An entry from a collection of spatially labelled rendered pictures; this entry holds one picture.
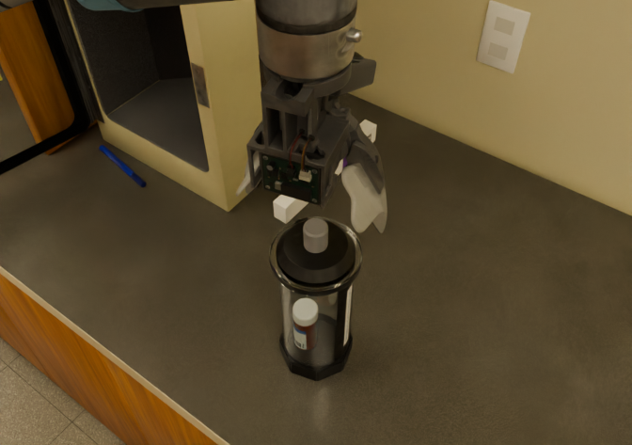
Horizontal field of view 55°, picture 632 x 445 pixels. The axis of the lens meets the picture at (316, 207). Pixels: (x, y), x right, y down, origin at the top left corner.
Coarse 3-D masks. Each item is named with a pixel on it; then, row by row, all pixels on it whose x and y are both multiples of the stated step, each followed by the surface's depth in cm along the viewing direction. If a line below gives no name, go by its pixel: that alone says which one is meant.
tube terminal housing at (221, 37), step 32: (64, 0) 94; (192, 32) 80; (224, 32) 83; (256, 32) 89; (224, 64) 86; (256, 64) 92; (96, 96) 108; (224, 96) 89; (256, 96) 96; (224, 128) 93; (256, 128) 100; (160, 160) 108; (224, 160) 97; (224, 192) 101
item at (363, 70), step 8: (360, 56) 58; (352, 64) 54; (360, 64) 55; (368, 64) 57; (352, 72) 53; (360, 72) 55; (368, 72) 58; (352, 80) 53; (360, 80) 56; (368, 80) 58; (344, 88) 52; (352, 88) 54; (336, 96) 51
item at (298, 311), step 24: (312, 216) 74; (360, 264) 70; (288, 288) 68; (312, 288) 67; (288, 312) 75; (312, 312) 72; (336, 312) 73; (288, 336) 79; (312, 336) 76; (312, 360) 81; (336, 360) 82
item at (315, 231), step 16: (304, 224) 68; (320, 224) 67; (288, 240) 70; (304, 240) 68; (320, 240) 67; (336, 240) 70; (352, 240) 71; (288, 256) 68; (304, 256) 68; (320, 256) 68; (336, 256) 68; (352, 256) 69; (288, 272) 68; (304, 272) 67; (320, 272) 67; (336, 272) 68
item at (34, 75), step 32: (0, 32) 91; (32, 32) 94; (0, 64) 94; (32, 64) 97; (0, 96) 96; (32, 96) 100; (64, 96) 104; (0, 128) 99; (32, 128) 103; (64, 128) 108; (0, 160) 102
